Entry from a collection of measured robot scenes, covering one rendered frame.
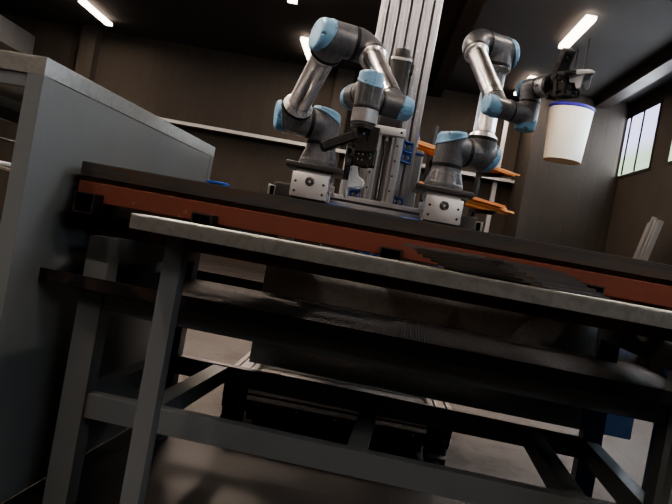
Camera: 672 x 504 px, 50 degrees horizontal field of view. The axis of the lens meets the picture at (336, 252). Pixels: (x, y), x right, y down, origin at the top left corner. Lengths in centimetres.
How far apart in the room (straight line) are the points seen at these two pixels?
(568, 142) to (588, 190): 300
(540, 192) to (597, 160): 107
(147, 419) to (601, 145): 1153
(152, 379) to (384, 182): 158
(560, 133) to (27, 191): 844
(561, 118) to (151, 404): 852
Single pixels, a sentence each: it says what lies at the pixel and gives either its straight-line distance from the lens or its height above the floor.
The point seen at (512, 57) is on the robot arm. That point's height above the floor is 160.
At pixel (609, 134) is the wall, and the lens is 1275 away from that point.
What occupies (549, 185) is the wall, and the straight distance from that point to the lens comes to 1239.
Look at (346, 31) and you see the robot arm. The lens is 248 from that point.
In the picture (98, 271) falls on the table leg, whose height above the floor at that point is 59.
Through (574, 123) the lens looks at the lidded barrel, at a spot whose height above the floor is 279.
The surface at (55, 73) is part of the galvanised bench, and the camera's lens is 177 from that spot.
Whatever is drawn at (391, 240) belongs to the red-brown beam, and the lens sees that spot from 166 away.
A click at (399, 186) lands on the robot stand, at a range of 293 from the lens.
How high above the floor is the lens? 77
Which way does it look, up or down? 1 degrees down
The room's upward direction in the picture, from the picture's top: 10 degrees clockwise
